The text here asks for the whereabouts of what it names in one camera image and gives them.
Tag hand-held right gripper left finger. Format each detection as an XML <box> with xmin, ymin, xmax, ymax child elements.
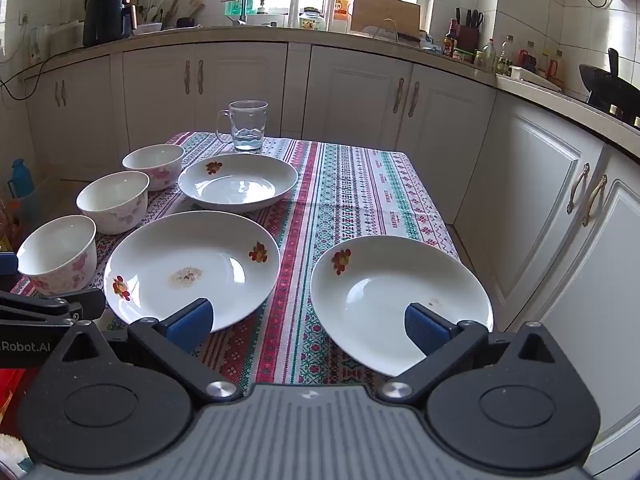
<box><xmin>47</xmin><ymin>298</ymin><xmax>243</xmax><ymax>404</ymax></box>

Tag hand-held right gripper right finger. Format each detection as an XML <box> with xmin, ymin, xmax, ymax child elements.
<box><xmin>380</xmin><ymin>302</ymin><xmax>571</xmax><ymax>404</ymax></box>

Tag white bowl pink floral print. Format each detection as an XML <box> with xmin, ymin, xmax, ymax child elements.
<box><xmin>122</xmin><ymin>144</ymin><xmax>186</xmax><ymax>192</ymax></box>
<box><xmin>76</xmin><ymin>171</ymin><xmax>151</xmax><ymax>235</ymax></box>
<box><xmin>16</xmin><ymin>215</ymin><xmax>97</xmax><ymax>296</ymax></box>

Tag white plate two fruit prints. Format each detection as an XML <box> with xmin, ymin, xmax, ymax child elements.
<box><xmin>103</xmin><ymin>211</ymin><xmax>282</xmax><ymax>333</ymax></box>

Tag red yellow snack packet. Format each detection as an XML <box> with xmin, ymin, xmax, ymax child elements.
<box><xmin>0</xmin><ymin>200</ymin><xmax>21</xmax><ymax>253</ymax></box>

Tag blue thermos flask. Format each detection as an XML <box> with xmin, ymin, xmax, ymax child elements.
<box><xmin>7</xmin><ymin>158</ymin><xmax>36</xmax><ymax>199</ymax></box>

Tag striped patterned tablecloth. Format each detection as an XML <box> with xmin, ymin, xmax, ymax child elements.
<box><xmin>10</xmin><ymin>131</ymin><xmax>461</xmax><ymax>386</ymax></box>

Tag clear glass mug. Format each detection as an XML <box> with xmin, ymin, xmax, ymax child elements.
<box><xmin>216</xmin><ymin>100</ymin><xmax>269</xmax><ymax>153</ymax></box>

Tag white kettle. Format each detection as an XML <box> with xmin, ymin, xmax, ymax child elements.
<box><xmin>29</xmin><ymin>24</ymin><xmax>53</xmax><ymax>66</ymax></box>

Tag white appliance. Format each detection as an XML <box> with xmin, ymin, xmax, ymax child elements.
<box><xmin>50</xmin><ymin>20</ymin><xmax>85</xmax><ymax>54</ymax></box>

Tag white tray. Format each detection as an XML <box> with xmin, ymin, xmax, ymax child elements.
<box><xmin>510</xmin><ymin>66</ymin><xmax>563</xmax><ymax>93</ymax></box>

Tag tall clear bottle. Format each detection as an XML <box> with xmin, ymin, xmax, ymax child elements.
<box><xmin>500</xmin><ymin>35</ymin><xmax>516</xmax><ymax>76</ymax></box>

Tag gas stove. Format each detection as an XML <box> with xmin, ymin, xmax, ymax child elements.
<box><xmin>582</xmin><ymin>95</ymin><xmax>640</xmax><ymax>129</ymax></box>

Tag knife block with knives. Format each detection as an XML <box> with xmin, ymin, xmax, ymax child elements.
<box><xmin>456</xmin><ymin>7</ymin><xmax>485</xmax><ymax>51</ymax></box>

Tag black wok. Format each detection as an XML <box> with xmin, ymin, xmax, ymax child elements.
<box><xmin>579</xmin><ymin>47</ymin><xmax>640</xmax><ymax>111</ymax></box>

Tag wooden cutting board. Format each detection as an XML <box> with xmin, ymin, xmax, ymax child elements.
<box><xmin>351</xmin><ymin>0</ymin><xmax>422</xmax><ymax>41</ymax></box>

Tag metal wire stand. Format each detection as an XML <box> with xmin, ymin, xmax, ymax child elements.
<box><xmin>360</xmin><ymin>19</ymin><xmax>426</xmax><ymax>44</ymax></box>

